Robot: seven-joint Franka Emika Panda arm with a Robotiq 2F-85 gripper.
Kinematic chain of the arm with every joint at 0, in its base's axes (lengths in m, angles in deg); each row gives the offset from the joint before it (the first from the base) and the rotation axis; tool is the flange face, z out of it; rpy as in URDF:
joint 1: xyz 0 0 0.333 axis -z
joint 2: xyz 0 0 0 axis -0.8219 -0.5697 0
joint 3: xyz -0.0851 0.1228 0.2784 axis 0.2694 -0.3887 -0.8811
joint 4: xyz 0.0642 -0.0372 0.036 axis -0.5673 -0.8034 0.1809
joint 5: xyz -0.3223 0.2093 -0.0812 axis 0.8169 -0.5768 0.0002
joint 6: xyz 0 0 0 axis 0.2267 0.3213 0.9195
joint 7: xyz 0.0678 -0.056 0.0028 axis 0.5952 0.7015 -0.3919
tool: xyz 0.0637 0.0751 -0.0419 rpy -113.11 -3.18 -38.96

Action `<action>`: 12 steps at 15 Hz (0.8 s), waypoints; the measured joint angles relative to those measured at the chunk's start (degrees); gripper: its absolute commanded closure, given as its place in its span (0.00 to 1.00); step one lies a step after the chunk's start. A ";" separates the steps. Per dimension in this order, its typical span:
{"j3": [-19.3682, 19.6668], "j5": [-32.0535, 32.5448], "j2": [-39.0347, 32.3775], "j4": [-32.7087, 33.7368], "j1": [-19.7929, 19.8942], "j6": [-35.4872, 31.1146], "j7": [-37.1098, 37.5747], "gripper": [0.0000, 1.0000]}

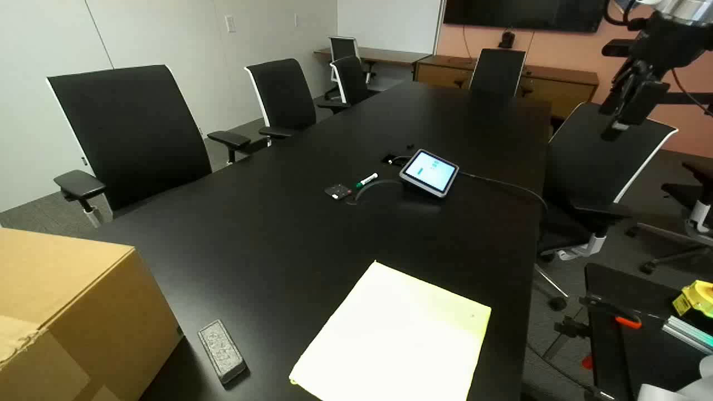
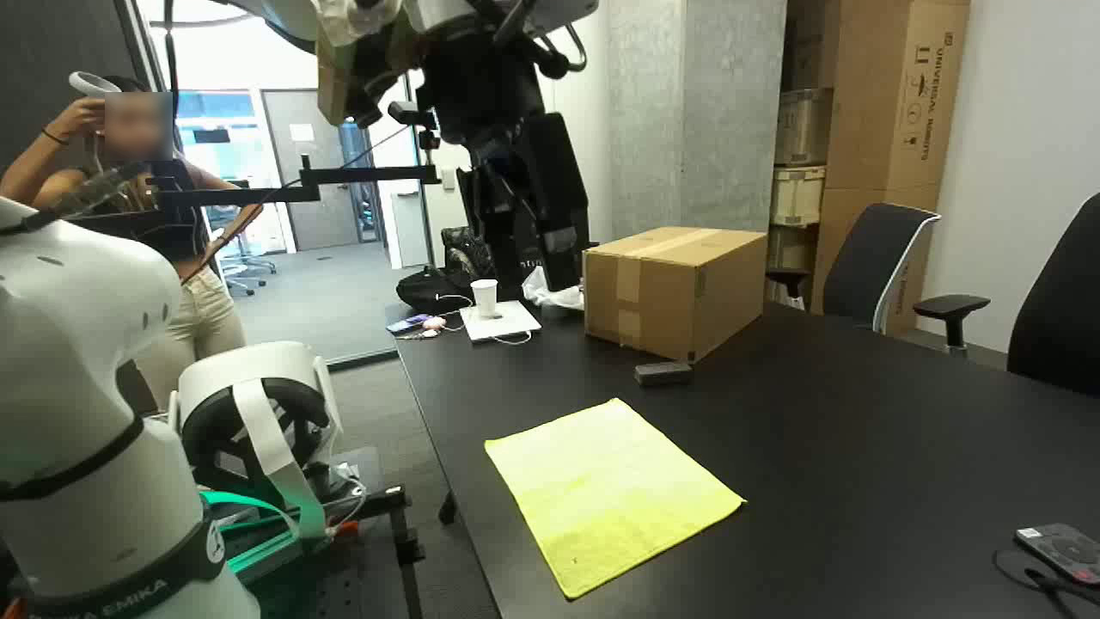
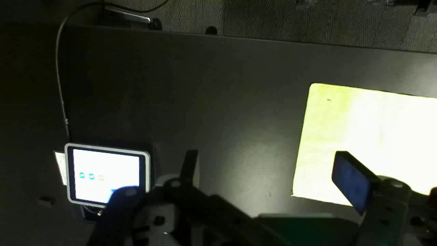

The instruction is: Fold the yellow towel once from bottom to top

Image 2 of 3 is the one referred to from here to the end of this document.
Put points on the gray swivel chair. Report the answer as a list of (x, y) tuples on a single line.
[(246, 268)]

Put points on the black bag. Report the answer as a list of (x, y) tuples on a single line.
[(435, 291)]

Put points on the person right forearm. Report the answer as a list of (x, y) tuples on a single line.
[(36, 174)]

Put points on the yellow terry towel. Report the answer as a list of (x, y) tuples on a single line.
[(607, 492)]

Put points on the green clamp bar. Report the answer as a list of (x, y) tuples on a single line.
[(262, 537)]

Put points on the black equipment cart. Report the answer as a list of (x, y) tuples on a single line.
[(366, 572)]

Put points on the white VR controller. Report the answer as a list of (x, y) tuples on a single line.
[(90, 79)]

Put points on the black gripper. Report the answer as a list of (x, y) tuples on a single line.
[(485, 88)]

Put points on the gray door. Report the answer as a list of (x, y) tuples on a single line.
[(311, 228)]

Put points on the person in dark top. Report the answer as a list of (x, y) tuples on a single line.
[(200, 320)]

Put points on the metal shelf with boxes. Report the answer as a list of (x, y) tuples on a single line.
[(800, 193)]

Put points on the black camera boom stand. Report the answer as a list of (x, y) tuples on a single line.
[(345, 178)]

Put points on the white VR headset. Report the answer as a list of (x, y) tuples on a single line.
[(246, 372)]

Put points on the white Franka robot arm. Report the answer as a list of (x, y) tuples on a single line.
[(79, 344)]

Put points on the small dark phone device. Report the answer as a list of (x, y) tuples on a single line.
[(1067, 553)]

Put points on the person right hand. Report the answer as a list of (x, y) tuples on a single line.
[(75, 122)]

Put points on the small white blue packet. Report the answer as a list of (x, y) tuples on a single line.
[(416, 329)]

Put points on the white flat box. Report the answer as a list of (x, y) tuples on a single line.
[(505, 329)]

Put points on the tall brown cardboard carton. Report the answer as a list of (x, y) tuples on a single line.
[(895, 116)]

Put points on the white paper cup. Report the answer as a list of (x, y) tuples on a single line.
[(485, 296)]

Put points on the brown cardboard box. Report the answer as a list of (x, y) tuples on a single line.
[(674, 288)]

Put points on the black office chair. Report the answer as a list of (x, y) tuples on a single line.
[(1060, 311), (870, 262)]

